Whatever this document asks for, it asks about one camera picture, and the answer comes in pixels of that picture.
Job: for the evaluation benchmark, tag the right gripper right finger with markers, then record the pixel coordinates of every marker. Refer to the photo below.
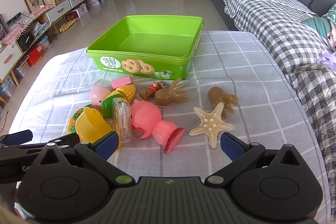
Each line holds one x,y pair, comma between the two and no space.
243,156

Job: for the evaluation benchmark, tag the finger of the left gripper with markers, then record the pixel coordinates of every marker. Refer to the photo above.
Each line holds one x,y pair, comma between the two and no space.
17,138
70,140

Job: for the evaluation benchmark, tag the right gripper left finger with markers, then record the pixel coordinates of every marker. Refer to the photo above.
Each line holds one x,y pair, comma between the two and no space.
95,156

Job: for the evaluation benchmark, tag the orange yellow toy bowl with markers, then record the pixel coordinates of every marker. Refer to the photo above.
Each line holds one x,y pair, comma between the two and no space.
90,124

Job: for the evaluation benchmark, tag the beige starfish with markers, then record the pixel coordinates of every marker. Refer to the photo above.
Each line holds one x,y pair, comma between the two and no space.
211,124

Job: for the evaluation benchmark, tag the clear plastic case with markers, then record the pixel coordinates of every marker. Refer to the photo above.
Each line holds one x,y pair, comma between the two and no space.
122,119

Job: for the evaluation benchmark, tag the pink pig toy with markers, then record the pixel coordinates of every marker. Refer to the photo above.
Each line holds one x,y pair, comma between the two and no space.
147,121

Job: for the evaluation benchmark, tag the brown rubber octopus toy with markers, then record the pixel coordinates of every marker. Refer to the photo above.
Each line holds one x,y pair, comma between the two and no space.
217,95

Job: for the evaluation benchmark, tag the pink capsule ball toy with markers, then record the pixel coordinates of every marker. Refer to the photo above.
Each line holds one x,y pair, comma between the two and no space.
100,90

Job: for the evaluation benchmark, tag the yellow toy corn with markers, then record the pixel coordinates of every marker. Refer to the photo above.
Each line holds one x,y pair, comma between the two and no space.
125,92

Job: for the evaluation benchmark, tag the pink card pack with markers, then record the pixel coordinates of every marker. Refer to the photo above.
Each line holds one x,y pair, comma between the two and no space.
121,82

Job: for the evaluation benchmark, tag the white tv cabinet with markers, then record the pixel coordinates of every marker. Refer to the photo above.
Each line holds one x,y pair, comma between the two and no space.
18,37

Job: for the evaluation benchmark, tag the brown rubber hand toy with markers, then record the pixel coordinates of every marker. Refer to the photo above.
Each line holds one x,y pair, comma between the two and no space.
173,93

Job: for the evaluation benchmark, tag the small brown figurine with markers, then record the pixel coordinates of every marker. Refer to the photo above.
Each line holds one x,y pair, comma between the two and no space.
151,90

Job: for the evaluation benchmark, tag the green plastic cookie box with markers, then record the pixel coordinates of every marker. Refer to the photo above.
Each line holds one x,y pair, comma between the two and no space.
155,46

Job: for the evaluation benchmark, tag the grey plaid sofa cover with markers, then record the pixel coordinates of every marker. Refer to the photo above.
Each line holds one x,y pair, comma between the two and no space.
278,24

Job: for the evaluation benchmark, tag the teal patterned cushion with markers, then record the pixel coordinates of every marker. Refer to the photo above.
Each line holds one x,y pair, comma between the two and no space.
324,26

